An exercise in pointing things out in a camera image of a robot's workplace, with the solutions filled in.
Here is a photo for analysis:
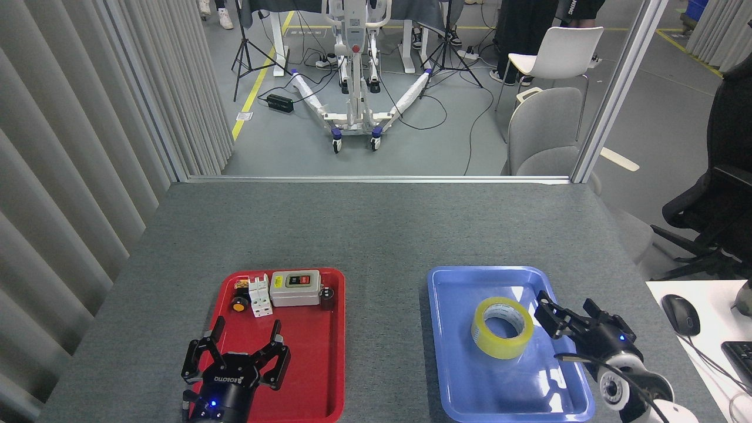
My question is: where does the black computer mouse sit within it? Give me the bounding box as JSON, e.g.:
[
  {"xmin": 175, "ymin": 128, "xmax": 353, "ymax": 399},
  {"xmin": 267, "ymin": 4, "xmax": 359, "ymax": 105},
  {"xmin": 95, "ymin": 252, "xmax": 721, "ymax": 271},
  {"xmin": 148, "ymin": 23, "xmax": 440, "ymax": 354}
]
[{"xmin": 660, "ymin": 294, "xmax": 701, "ymax": 337}]

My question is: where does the orange-headed push button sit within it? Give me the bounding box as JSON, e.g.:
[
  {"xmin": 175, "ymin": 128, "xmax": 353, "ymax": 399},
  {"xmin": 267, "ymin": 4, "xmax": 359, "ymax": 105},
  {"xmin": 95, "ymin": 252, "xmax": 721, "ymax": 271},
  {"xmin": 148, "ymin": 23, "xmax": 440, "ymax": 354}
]
[{"xmin": 229, "ymin": 280, "xmax": 251, "ymax": 313}]

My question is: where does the black power adapter box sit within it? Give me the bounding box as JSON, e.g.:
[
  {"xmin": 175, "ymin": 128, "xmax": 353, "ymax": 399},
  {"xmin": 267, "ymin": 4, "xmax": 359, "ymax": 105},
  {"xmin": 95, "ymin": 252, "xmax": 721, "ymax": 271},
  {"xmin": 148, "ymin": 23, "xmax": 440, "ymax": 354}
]
[{"xmin": 266, "ymin": 93, "xmax": 295, "ymax": 115}]

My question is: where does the white side desk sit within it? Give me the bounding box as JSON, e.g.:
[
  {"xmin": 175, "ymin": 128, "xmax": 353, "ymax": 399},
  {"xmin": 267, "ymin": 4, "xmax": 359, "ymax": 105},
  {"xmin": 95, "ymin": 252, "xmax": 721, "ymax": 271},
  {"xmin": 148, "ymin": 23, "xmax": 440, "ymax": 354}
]
[{"xmin": 645, "ymin": 279, "xmax": 752, "ymax": 423}]

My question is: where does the grey shell chair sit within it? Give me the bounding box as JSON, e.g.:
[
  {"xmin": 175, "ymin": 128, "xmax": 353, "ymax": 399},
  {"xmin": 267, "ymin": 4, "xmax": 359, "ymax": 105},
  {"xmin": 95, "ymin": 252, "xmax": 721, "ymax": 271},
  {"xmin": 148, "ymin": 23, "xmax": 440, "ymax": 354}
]
[{"xmin": 501, "ymin": 87, "xmax": 654, "ymax": 263}]

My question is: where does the black mouse cable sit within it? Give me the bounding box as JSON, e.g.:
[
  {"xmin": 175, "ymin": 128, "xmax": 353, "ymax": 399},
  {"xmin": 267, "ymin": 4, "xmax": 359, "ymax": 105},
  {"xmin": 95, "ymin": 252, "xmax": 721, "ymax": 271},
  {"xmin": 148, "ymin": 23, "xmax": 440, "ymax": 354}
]
[{"xmin": 683, "ymin": 334, "xmax": 752, "ymax": 395}]

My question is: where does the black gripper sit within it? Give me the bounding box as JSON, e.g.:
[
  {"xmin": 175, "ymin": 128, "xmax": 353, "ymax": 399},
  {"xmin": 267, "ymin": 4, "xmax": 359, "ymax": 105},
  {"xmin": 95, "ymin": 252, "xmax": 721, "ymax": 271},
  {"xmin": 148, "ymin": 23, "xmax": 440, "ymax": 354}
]
[
  {"xmin": 180, "ymin": 315, "xmax": 292, "ymax": 423},
  {"xmin": 533, "ymin": 290, "xmax": 644, "ymax": 368}
]

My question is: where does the silver post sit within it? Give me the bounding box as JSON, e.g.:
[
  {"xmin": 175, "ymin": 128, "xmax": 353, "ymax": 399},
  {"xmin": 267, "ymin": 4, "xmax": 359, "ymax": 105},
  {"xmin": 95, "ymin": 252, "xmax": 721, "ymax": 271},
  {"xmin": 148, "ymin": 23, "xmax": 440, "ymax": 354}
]
[{"xmin": 570, "ymin": 0, "xmax": 671, "ymax": 184}]

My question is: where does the black tripod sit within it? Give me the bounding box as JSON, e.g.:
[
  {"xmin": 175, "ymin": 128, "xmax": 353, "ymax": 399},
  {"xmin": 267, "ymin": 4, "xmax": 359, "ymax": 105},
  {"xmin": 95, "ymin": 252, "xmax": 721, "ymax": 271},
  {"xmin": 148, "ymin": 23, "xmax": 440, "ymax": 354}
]
[
  {"xmin": 418, "ymin": 0, "xmax": 484, "ymax": 100},
  {"xmin": 230, "ymin": 0, "xmax": 293, "ymax": 103}
]

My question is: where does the red plastic tray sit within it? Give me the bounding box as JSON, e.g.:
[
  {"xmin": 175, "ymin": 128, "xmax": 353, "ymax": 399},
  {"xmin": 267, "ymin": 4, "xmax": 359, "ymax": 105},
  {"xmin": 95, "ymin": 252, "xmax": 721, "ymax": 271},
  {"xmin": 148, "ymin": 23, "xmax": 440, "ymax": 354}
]
[{"xmin": 186, "ymin": 268, "xmax": 346, "ymax": 423}]

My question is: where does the white circuit breaker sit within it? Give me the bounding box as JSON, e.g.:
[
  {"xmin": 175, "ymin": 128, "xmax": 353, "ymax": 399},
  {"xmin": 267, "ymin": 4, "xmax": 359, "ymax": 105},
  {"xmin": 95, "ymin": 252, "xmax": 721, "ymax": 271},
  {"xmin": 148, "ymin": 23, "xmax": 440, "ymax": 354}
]
[{"xmin": 247, "ymin": 274, "xmax": 274, "ymax": 318}]

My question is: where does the silver table edge rail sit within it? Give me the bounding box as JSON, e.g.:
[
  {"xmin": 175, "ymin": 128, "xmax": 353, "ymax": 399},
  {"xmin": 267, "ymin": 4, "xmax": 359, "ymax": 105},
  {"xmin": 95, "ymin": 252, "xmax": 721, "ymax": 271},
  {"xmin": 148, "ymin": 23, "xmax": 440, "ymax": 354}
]
[{"xmin": 187, "ymin": 174, "xmax": 572, "ymax": 186}]

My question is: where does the white plastic chair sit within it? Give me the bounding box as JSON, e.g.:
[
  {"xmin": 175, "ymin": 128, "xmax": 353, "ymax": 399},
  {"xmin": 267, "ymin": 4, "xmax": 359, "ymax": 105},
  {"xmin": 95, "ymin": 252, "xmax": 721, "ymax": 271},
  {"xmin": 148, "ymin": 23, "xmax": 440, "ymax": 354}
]
[{"xmin": 495, "ymin": 26, "xmax": 605, "ymax": 142}]

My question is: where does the blue plastic tray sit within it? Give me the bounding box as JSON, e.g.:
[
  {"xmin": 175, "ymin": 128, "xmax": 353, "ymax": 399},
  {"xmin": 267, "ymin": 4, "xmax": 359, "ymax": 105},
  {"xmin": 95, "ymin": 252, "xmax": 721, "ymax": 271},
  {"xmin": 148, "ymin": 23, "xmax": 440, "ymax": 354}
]
[{"xmin": 427, "ymin": 266, "xmax": 596, "ymax": 423}]

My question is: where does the grey push-button switch box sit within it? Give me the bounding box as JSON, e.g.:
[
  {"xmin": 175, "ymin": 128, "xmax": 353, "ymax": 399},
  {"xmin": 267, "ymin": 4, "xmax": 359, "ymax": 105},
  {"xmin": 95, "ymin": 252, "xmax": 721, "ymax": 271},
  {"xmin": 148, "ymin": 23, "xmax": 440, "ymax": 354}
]
[{"xmin": 269, "ymin": 270, "xmax": 323, "ymax": 308}]

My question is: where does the yellow tape roll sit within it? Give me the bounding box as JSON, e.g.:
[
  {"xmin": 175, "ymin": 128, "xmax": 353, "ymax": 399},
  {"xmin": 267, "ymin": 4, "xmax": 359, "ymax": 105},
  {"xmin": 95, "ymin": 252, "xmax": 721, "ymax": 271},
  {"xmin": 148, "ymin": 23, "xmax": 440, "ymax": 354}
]
[{"xmin": 471, "ymin": 296, "xmax": 535, "ymax": 360}]

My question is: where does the grey round object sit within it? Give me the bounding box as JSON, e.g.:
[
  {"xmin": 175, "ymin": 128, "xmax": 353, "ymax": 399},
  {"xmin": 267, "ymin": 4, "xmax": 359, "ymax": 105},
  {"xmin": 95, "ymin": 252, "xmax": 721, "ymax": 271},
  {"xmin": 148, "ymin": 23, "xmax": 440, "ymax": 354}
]
[{"xmin": 731, "ymin": 278, "xmax": 752, "ymax": 313}]

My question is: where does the black office chair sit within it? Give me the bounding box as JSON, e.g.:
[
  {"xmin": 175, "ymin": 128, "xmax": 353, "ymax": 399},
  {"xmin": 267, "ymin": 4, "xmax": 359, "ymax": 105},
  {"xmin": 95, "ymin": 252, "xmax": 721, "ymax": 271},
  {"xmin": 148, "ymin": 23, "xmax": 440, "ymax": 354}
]
[{"xmin": 650, "ymin": 56, "xmax": 752, "ymax": 282}]

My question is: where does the grey ribbed curtain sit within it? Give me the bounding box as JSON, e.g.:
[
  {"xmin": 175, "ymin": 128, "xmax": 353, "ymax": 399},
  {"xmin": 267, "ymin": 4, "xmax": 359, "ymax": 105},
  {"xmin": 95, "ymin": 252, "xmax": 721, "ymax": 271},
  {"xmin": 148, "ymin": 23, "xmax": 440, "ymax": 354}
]
[
  {"xmin": 684, "ymin": 0, "xmax": 752, "ymax": 73},
  {"xmin": 0, "ymin": 0, "xmax": 236, "ymax": 423}
]

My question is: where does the blue bin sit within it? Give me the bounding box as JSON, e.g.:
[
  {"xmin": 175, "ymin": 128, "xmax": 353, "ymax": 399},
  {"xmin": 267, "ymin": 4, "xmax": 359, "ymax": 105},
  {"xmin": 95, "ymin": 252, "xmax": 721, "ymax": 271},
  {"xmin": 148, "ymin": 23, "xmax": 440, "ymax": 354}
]
[{"xmin": 684, "ymin": 0, "xmax": 710, "ymax": 25}]

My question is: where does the black keyboard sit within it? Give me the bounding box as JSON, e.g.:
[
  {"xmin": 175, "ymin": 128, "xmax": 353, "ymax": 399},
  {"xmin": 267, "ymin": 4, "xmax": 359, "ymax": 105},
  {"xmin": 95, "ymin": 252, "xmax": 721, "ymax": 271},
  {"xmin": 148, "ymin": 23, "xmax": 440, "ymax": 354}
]
[{"xmin": 720, "ymin": 340, "xmax": 752, "ymax": 393}]

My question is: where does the person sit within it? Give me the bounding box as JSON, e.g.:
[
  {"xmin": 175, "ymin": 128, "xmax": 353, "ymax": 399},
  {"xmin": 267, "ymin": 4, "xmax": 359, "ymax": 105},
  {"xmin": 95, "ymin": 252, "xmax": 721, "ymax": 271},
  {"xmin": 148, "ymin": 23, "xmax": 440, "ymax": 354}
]
[
  {"xmin": 489, "ymin": 0, "xmax": 607, "ymax": 87},
  {"xmin": 410, "ymin": 0, "xmax": 464, "ymax": 51},
  {"xmin": 198, "ymin": 0, "xmax": 235, "ymax": 31}
]

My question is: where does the white stand on wheels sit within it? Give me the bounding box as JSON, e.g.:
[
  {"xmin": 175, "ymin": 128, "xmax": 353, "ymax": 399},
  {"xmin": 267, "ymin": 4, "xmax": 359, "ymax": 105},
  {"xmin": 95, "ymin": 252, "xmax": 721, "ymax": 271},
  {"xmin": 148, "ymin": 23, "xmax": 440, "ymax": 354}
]
[{"xmin": 290, "ymin": 0, "xmax": 433, "ymax": 155}]

